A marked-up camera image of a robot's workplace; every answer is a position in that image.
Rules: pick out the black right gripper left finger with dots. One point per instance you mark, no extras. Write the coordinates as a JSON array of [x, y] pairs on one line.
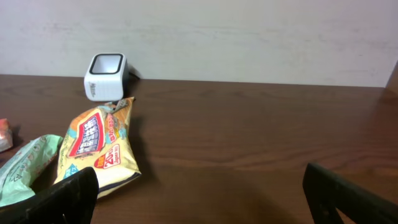
[[71, 200]]

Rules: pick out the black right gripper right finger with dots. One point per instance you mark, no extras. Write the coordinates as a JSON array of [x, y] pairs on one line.
[[327, 193]]

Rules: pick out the mint green tissue pack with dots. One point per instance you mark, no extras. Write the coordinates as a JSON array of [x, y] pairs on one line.
[[21, 170]]

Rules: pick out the yellow orange snack bag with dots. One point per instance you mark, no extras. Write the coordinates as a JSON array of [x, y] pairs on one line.
[[99, 138]]

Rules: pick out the small orange snack packet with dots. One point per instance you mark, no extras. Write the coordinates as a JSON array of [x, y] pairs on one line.
[[6, 141]]

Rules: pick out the white barcode scanner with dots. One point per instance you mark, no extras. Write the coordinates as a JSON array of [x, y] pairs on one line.
[[106, 77]]

